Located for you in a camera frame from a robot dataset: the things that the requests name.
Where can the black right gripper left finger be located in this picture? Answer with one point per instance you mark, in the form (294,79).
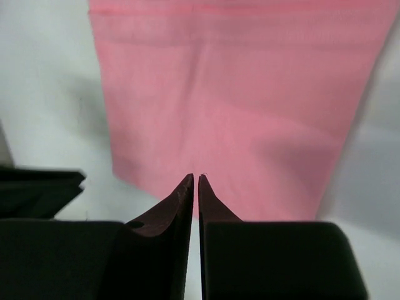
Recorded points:
(145,258)

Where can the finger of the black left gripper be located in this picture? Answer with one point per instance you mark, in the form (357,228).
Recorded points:
(37,194)

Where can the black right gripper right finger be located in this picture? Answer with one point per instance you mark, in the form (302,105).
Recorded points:
(272,260)

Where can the light pink t shirt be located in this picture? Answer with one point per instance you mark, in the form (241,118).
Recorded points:
(257,95)

